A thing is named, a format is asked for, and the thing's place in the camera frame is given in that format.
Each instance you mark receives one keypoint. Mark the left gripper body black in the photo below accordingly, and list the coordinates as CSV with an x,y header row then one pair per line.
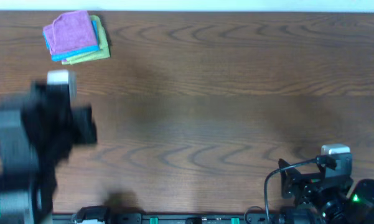
x,y
67,116

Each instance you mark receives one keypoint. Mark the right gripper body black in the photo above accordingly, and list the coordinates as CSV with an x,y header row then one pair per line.
x,y
299,182

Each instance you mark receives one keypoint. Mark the purple microfibre cloth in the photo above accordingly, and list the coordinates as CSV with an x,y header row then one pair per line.
x,y
72,16

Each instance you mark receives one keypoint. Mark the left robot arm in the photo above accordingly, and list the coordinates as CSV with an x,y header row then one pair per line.
x,y
26,187

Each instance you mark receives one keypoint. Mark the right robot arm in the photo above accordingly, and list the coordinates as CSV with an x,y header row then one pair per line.
x,y
356,207

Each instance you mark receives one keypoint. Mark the blue folded cloth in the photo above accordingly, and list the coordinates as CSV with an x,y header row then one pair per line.
x,y
66,39

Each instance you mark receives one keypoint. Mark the lower green folded cloth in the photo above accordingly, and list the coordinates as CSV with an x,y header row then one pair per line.
x,y
93,57

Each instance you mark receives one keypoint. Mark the green folded cloth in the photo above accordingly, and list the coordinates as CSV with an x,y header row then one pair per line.
x,y
93,57
102,37

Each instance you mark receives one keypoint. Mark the upper green folded cloth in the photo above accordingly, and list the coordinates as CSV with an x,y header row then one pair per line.
x,y
102,37

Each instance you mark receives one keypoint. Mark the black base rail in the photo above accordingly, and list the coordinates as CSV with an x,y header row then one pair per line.
x,y
105,215

